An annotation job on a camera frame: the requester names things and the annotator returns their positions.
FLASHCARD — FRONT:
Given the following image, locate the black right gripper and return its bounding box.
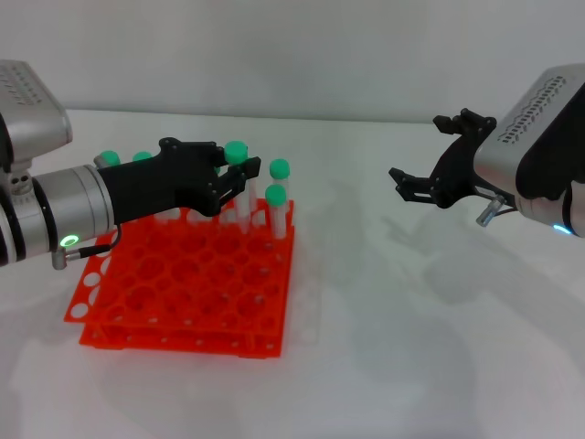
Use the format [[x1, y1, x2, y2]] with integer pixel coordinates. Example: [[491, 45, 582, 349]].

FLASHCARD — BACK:
[[388, 108, 499, 209]]

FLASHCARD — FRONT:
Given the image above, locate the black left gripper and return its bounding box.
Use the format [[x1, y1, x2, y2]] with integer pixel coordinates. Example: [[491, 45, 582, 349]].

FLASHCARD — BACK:
[[98, 136, 262, 226]]

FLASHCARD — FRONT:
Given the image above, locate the orange plastic test tube rack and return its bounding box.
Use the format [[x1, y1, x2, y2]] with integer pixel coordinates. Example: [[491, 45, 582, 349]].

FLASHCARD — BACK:
[[62, 194, 298, 360]]

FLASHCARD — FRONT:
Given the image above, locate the silver vented right camera box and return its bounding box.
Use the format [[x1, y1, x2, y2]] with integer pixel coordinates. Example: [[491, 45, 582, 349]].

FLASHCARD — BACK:
[[473, 63, 585, 202]]

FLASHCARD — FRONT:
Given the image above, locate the silver vented camera box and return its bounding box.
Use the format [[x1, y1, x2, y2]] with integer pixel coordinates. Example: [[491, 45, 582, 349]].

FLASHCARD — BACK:
[[473, 63, 585, 202], [0, 59, 74, 173]]

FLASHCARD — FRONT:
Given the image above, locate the left arm black cable connector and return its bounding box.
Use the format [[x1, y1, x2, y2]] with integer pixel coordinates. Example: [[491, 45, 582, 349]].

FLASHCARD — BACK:
[[49, 228, 122, 271]]

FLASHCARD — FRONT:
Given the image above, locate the silver vented left camera box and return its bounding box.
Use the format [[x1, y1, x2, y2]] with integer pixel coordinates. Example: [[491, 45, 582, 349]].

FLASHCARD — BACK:
[[0, 59, 74, 173]]

